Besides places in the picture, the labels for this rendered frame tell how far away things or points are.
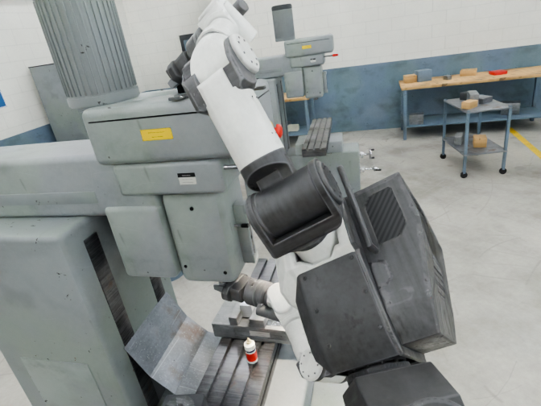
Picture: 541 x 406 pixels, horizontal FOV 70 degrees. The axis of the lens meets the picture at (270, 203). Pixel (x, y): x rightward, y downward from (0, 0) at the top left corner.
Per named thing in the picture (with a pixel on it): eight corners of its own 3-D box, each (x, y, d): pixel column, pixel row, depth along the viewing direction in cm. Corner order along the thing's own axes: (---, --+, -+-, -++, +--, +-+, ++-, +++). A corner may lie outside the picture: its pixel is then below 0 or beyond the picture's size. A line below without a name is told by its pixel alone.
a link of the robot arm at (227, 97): (161, 68, 67) (221, 180, 66) (216, 21, 62) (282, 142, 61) (196, 76, 77) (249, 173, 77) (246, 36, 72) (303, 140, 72)
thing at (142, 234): (207, 240, 142) (191, 175, 132) (177, 279, 121) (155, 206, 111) (161, 240, 148) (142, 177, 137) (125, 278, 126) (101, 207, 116)
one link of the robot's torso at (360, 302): (496, 354, 75) (422, 205, 95) (471, 329, 50) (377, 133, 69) (357, 393, 86) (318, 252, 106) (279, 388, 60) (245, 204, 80)
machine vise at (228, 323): (304, 318, 160) (301, 297, 156) (296, 345, 147) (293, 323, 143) (227, 312, 171) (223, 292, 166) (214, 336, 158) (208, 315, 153)
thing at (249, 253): (258, 256, 127) (248, 199, 118) (255, 263, 124) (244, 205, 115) (246, 256, 128) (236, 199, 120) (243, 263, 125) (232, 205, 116)
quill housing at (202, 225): (255, 250, 137) (240, 166, 124) (237, 286, 119) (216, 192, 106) (206, 250, 142) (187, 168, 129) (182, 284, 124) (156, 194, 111)
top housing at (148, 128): (277, 130, 118) (269, 75, 112) (253, 158, 95) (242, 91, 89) (143, 140, 131) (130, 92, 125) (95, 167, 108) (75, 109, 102)
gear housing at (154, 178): (251, 163, 124) (246, 133, 120) (226, 194, 103) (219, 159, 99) (160, 168, 133) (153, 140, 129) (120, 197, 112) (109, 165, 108)
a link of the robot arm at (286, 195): (289, 138, 61) (330, 213, 61) (302, 139, 70) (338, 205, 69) (232, 174, 65) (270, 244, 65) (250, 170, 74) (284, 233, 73)
